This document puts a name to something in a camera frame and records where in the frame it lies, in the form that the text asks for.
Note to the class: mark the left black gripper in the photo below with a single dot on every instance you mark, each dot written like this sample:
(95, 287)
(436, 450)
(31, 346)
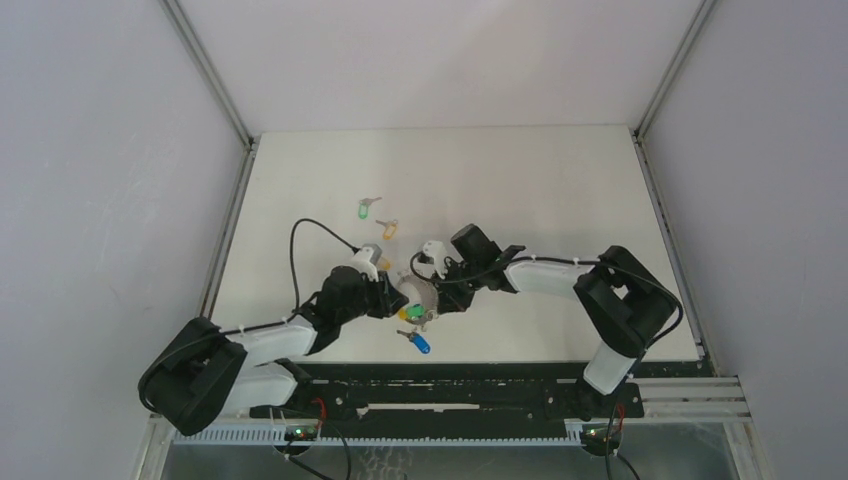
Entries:
(388, 299)

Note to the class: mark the blue tag key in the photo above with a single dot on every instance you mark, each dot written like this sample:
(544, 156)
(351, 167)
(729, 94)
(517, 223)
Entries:
(417, 340)

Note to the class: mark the left circuit board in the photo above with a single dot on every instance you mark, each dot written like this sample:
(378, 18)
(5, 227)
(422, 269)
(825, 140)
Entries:
(300, 434)

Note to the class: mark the circuit board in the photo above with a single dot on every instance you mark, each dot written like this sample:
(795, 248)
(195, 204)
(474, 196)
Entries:
(300, 434)
(601, 436)

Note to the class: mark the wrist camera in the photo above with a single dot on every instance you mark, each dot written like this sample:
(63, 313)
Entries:
(435, 254)
(365, 261)

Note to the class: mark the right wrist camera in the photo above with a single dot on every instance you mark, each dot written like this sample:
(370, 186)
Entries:
(435, 254)

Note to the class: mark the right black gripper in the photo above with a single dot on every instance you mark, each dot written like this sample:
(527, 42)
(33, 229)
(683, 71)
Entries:
(451, 301)

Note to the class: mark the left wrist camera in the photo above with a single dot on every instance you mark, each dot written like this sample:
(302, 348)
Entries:
(365, 261)

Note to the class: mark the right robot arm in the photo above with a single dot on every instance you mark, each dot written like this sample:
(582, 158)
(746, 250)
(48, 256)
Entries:
(629, 308)

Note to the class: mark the green tag key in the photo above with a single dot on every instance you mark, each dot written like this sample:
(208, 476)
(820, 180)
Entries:
(364, 206)

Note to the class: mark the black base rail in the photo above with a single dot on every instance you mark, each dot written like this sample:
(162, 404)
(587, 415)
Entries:
(464, 399)

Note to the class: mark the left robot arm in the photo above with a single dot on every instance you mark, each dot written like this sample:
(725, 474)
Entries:
(205, 372)

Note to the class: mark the white cable duct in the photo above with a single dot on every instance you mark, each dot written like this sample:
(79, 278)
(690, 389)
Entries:
(268, 435)

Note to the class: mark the orange tag key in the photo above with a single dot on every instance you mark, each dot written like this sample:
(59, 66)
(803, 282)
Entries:
(389, 228)

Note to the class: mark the right circuit board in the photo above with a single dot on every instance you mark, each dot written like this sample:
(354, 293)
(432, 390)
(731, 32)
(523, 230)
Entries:
(601, 436)

